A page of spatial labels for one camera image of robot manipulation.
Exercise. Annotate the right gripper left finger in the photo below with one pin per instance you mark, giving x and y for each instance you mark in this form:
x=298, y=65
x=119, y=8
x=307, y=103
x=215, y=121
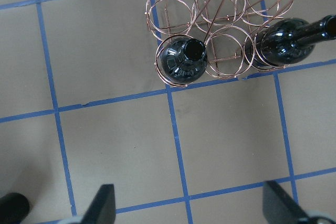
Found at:
x=102, y=209

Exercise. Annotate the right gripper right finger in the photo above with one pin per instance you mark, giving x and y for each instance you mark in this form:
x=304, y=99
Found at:
x=279, y=207

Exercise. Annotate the dark wine bottle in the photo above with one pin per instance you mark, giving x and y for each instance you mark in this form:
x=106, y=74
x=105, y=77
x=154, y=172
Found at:
x=14, y=208

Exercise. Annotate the dark bottle in basket corner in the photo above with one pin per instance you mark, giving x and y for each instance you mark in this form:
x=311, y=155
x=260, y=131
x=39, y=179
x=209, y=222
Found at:
x=288, y=41

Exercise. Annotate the dark bottle in basket middle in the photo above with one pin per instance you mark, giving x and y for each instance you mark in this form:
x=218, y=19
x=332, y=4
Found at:
x=184, y=60

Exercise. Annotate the copper wire wine basket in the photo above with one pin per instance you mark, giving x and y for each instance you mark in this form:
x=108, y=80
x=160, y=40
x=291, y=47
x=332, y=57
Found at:
x=224, y=26

